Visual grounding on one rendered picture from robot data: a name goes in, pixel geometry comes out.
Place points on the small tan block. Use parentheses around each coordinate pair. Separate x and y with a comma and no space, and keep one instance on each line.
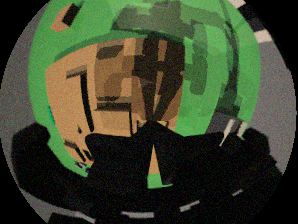
(162,122)

